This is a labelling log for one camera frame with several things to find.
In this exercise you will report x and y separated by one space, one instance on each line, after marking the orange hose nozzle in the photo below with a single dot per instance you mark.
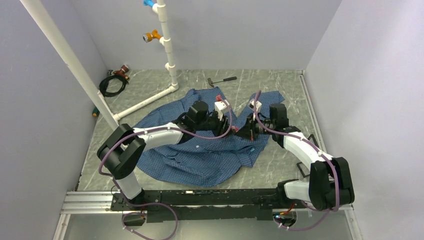
149 36

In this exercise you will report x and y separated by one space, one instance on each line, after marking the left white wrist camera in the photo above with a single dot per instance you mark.
221 107

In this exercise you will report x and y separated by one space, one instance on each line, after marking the blue hose nozzle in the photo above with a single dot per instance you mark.
149 3

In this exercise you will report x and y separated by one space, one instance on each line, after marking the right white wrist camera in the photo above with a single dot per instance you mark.
255 105

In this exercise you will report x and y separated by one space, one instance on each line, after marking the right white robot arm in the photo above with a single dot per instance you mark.
330 184

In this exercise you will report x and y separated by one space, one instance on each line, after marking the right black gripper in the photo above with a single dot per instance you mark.
248 130

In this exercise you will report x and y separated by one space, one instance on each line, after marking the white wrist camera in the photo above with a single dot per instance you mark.
255 105
221 107

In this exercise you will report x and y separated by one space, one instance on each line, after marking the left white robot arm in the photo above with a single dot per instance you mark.
120 153

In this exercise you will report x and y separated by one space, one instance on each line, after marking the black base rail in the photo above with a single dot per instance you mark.
208 204

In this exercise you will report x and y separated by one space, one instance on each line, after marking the pink flower brooch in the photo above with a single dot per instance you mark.
234 129

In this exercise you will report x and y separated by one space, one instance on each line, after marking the white PVC pipe frame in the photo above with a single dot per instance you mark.
76 47

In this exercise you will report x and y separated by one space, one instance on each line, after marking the green orange screwdriver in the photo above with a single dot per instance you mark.
95 112

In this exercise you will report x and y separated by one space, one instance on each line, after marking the blue checkered shirt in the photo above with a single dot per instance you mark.
199 162

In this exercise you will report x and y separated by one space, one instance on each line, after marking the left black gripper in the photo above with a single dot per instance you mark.
222 126

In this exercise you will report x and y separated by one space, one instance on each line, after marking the black handled hammer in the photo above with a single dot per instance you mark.
213 82

